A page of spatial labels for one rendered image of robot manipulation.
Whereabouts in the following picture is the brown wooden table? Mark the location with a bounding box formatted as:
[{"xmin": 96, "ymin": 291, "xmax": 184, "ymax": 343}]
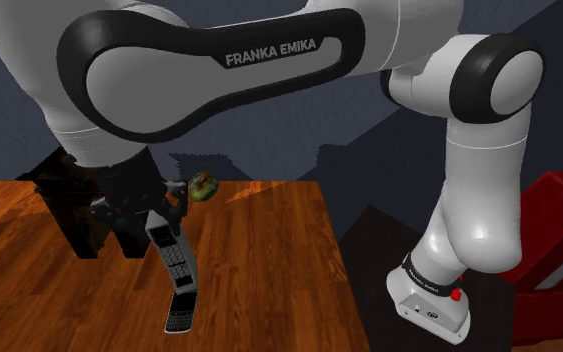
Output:
[{"xmin": 0, "ymin": 179, "xmax": 372, "ymax": 352}]

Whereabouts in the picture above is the red furniture piece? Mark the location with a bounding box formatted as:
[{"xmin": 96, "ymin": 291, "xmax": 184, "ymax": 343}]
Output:
[{"xmin": 497, "ymin": 170, "xmax": 563, "ymax": 348}]

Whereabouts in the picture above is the green mottled ball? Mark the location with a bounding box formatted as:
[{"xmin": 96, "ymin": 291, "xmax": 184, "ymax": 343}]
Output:
[{"xmin": 187, "ymin": 170, "xmax": 219, "ymax": 204}]

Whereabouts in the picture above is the dark robot stand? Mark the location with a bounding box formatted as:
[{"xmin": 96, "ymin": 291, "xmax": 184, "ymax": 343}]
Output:
[{"xmin": 337, "ymin": 204, "xmax": 517, "ymax": 352}]

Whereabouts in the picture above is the black keypad phone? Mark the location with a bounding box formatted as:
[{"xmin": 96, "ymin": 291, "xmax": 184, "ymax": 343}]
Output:
[{"xmin": 164, "ymin": 291, "xmax": 196, "ymax": 335}]

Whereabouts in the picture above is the dark brown upright object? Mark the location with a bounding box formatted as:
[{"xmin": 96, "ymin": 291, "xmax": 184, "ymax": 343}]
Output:
[{"xmin": 16, "ymin": 146, "xmax": 152, "ymax": 261}]

